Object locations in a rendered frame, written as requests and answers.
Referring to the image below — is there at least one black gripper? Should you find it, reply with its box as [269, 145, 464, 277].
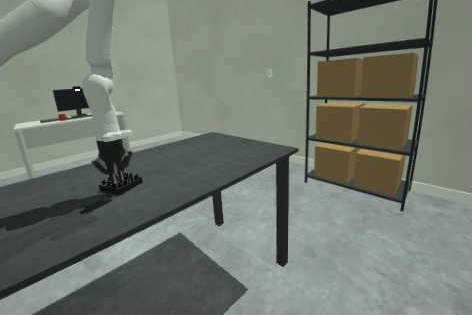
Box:
[91, 139, 132, 184]

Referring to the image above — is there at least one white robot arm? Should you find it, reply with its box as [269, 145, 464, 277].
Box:
[0, 0, 132, 142]

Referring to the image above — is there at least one black square box with knobs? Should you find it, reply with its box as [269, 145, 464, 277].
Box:
[99, 172, 143, 195]

